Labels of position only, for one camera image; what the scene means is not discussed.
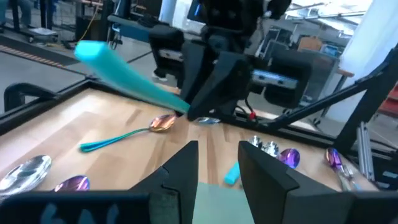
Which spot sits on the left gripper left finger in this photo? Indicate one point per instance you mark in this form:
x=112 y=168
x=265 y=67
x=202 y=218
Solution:
x=183 y=174

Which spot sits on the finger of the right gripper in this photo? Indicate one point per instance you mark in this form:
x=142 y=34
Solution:
x=196 y=65
x=224 y=87

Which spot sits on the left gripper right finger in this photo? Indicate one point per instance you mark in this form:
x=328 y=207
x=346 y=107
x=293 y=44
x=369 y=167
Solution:
x=273 y=199

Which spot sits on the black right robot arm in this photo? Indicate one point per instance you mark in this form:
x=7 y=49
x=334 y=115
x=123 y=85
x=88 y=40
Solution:
x=236 y=12

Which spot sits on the grey background desk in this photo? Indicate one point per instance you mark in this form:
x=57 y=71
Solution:
x=326 y=68

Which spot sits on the wooden box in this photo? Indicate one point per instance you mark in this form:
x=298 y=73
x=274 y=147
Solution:
x=309 y=43

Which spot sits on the small red clip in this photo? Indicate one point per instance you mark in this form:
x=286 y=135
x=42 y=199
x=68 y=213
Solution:
x=252 y=116

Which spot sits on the blue background bench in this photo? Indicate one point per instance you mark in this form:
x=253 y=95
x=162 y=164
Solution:
x=130 y=31

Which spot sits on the white room divider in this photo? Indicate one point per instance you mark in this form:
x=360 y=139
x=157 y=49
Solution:
x=373 y=46

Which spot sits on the red object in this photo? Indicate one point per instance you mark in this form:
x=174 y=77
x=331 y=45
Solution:
x=390 y=102

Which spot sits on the aluminium extrusion bar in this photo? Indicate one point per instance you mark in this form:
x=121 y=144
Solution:
x=365 y=149

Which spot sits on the low wheeled cart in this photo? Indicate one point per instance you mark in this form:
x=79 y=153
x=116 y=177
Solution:
x=43 y=31

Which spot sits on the person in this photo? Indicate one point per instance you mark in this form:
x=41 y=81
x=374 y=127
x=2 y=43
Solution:
x=25 y=12

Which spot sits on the black table frame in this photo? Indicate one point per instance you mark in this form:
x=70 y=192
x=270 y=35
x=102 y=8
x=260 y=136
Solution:
x=295 y=133

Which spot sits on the black frame clamp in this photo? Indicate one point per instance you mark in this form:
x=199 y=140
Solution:
x=18 y=88

